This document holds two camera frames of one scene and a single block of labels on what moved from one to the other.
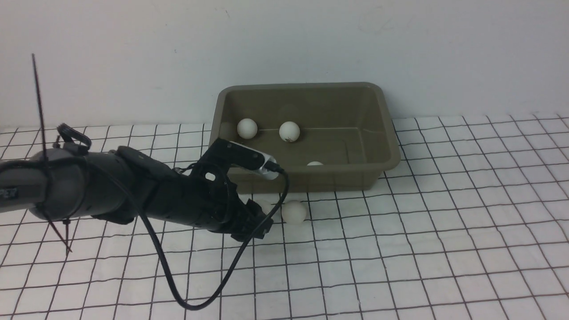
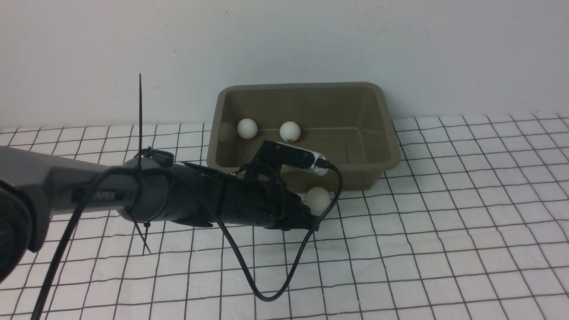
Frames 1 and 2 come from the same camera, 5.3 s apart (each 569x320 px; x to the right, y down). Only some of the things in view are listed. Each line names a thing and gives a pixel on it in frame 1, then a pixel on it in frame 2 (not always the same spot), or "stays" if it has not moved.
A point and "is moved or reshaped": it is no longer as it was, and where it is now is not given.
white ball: x=289 y=131 stays
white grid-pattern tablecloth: x=472 y=223 stays
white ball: x=247 y=128 stays
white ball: x=294 y=211 is moved or reshaped
